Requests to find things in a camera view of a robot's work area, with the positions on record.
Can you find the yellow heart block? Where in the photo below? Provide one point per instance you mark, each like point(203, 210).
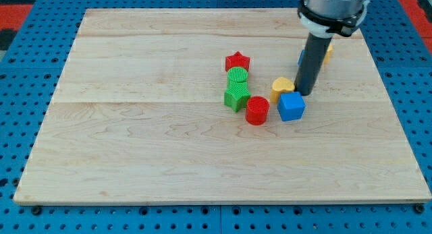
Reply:
point(279, 86)

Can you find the blue cube block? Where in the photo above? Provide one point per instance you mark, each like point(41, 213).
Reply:
point(291, 106)

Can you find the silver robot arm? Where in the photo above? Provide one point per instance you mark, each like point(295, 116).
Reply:
point(325, 18)

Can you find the green star block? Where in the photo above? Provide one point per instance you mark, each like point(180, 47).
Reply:
point(236, 95)

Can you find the red cylinder block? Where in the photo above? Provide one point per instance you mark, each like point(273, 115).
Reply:
point(257, 108)

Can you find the green cylinder block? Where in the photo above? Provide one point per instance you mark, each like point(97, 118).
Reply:
point(237, 74)

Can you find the red star block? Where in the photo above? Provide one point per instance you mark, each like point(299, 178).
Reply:
point(237, 60)

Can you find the light wooden board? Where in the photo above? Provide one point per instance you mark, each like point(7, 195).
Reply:
point(137, 118)

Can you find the blue block behind rod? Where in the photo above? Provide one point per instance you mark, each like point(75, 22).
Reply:
point(300, 57)

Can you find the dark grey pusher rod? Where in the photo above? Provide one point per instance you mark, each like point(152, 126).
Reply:
point(311, 62)

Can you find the yellow block behind rod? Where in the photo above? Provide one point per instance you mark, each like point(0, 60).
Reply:
point(328, 54)

